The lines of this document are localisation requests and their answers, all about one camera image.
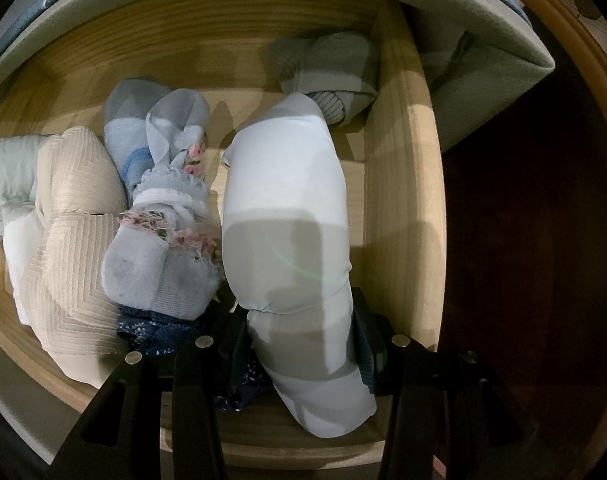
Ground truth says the beige chevron textured underwear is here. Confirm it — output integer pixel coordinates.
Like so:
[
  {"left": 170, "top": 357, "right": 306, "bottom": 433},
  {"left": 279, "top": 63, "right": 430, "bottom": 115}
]
[{"left": 21, "top": 126, "right": 134, "bottom": 388}]

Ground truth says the pale blue underwear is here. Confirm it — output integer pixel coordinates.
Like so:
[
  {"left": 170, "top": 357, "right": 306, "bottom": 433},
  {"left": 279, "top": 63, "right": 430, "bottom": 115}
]
[{"left": 221, "top": 92, "right": 377, "bottom": 438}]

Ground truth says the orange wooden frame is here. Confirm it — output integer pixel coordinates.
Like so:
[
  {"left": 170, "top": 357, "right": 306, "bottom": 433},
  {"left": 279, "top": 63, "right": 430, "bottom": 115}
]
[{"left": 493, "top": 0, "right": 607, "bottom": 171}]

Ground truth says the pale green folded cloth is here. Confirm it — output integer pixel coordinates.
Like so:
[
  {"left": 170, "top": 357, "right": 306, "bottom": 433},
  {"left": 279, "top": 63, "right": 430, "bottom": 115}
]
[{"left": 0, "top": 135, "right": 49, "bottom": 326}]

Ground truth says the blue striped sock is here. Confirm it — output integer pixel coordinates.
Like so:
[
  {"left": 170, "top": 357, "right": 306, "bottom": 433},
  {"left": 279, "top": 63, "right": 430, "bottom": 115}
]
[{"left": 102, "top": 77, "right": 159, "bottom": 201}]

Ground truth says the light blue floral sock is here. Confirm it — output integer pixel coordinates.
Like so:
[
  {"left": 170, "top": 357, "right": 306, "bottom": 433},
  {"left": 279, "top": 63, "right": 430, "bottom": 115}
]
[{"left": 102, "top": 87, "right": 227, "bottom": 321}]

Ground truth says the wooden drawer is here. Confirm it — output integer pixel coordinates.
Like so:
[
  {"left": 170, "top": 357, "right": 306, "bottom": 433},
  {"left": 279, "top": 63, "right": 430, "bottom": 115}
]
[{"left": 0, "top": 0, "right": 447, "bottom": 471}]

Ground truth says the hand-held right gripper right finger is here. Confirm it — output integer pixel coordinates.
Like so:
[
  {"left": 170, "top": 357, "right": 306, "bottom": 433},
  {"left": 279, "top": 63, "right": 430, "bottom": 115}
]
[{"left": 352, "top": 287, "right": 534, "bottom": 480}]

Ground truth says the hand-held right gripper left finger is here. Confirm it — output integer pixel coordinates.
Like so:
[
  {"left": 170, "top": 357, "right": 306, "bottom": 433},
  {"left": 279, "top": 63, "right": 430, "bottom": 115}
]
[{"left": 48, "top": 305, "right": 257, "bottom": 480}]

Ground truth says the navy dotted underwear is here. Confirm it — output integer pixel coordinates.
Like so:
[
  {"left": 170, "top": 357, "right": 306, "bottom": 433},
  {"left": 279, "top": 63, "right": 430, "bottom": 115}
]
[{"left": 116, "top": 305, "right": 274, "bottom": 413}]

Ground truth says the grey ribbed sock roll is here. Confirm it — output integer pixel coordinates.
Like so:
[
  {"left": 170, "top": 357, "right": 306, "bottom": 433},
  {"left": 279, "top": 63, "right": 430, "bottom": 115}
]
[{"left": 268, "top": 30, "right": 379, "bottom": 126}]

